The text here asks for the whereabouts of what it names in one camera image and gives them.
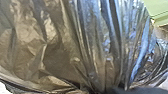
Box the translucent grey trash bag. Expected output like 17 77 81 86
0 0 168 94

